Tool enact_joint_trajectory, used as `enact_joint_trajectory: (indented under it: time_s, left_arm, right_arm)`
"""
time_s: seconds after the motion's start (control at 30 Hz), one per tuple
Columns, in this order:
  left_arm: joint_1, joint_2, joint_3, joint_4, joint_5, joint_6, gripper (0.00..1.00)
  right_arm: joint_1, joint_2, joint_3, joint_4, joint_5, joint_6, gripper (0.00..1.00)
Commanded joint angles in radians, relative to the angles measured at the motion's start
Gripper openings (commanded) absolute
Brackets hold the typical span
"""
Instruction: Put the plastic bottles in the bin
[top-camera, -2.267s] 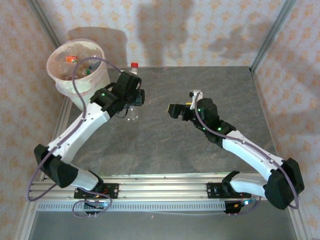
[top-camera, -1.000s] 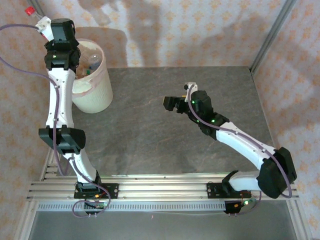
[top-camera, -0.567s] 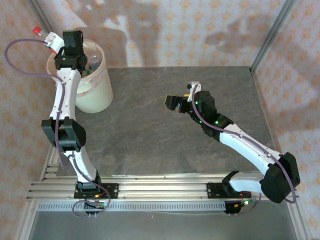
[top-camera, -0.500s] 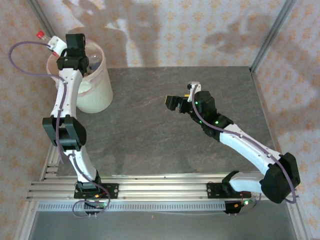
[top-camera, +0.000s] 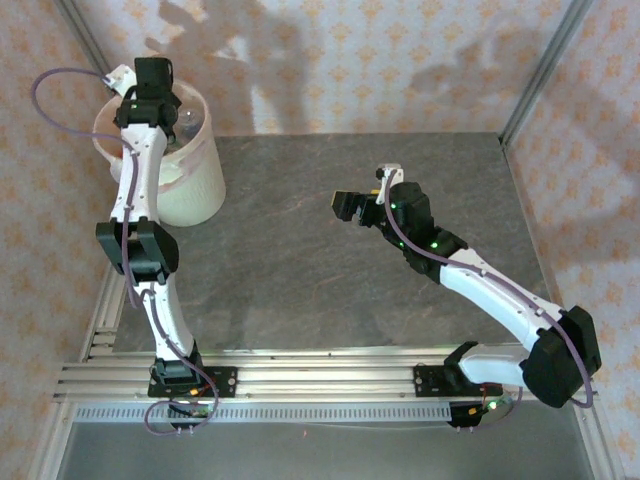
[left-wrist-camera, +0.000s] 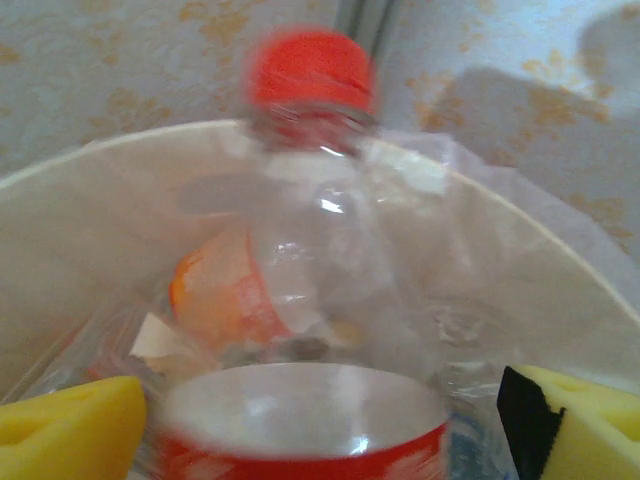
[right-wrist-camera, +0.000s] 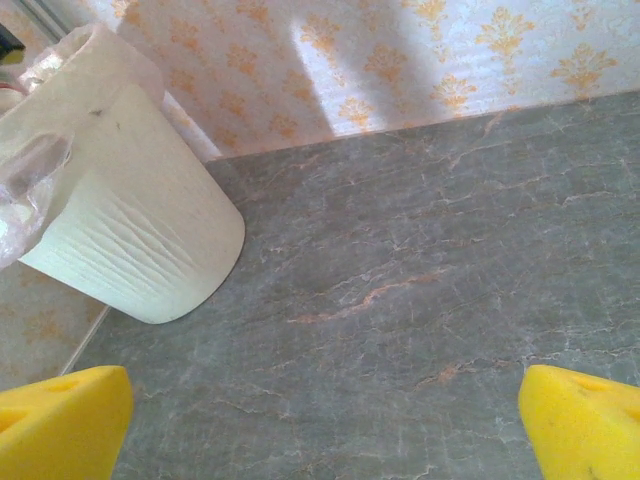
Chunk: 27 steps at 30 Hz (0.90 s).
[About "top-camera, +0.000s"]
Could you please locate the pink bin liner bag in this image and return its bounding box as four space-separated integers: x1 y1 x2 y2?
92 82 215 189

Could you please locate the white plastic bin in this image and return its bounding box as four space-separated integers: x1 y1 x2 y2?
92 82 226 229

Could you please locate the small circuit board green LED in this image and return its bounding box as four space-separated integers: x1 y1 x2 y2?
449 397 516 430
167 397 217 419

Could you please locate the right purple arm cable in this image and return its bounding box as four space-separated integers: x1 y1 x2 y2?
382 168 599 431

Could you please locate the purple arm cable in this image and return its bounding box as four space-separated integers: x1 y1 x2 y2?
382 168 599 431
31 67 224 437

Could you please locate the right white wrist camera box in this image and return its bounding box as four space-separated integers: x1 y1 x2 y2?
374 162 405 205

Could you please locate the left aluminium corner post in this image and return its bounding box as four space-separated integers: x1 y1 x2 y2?
52 0 121 84

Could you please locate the aluminium corner post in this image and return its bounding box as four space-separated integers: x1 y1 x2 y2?
52 0 121 84
498 0 596 147

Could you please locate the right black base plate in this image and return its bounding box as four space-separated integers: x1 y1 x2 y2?
413 364 504 400

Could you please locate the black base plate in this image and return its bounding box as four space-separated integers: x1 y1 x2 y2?
413 364 504 400
148 366 239 400

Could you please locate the aluminium front rail frame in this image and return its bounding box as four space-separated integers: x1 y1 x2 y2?
52 347 600 404

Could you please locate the right aluminium corner post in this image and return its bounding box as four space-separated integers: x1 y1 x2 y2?
498 0 596 147

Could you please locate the slotted grey cable duct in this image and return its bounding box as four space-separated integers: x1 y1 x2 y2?
73 403 454 425

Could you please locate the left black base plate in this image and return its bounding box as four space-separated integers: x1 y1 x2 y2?
148 366 239 400

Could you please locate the left aluminium side rail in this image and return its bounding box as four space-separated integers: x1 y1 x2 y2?
27 194 151 480

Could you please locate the aluminium side rail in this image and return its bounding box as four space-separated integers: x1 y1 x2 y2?
27 194 151 480
499 133 626 480

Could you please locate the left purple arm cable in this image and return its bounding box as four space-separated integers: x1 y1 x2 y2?
31 67 224 437

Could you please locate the right aluminium side rail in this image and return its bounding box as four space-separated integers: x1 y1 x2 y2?
499 133 626 480

